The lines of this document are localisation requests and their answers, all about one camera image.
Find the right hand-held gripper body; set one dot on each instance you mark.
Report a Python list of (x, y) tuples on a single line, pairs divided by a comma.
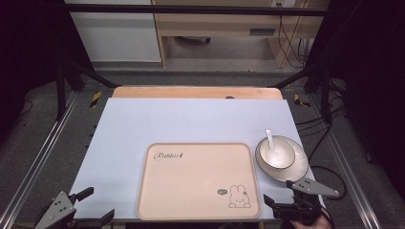
[(313, 188)]

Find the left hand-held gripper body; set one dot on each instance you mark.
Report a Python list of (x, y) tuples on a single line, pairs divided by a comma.
[(59, 209)]

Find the white plate with dark rim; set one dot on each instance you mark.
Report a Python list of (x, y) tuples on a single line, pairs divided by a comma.
[(301, 167)]

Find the white bowl with dark rim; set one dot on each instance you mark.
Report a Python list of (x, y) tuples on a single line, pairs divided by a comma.
[(288, 149)]

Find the white ceramic spoon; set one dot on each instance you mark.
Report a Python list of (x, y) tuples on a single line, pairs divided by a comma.
[(270, 140)]

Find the beige tray with rabbit print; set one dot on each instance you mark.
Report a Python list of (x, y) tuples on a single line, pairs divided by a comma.
[(191, 183)]

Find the person's right hand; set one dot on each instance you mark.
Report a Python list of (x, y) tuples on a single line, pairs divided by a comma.
[(307, 225)]

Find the yellow and black tape strip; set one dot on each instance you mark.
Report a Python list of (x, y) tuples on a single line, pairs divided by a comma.
[(299, 100), (95, 99)]

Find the black metal stand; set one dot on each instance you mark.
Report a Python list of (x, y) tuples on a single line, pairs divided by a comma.
[(325, 95), (60, 92)]

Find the dark curtain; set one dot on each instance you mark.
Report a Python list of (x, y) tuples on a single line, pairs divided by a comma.
[(372, 79), (28, 57)]

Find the wooden table board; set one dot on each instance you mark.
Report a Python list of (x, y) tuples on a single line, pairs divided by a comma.
[(178, 92)]

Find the white cabinet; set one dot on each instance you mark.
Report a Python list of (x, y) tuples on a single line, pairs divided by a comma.
[(117, 35)]

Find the light wooden desk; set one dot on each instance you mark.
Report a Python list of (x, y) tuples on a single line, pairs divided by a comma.
[(219, 25)]

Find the aluminium floor rail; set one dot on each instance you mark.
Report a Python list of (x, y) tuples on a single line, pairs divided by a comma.
[(41, 152), (347, 165)]

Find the black horizontal frame bar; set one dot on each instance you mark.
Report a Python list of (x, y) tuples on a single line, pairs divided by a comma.
[(191, 9)]

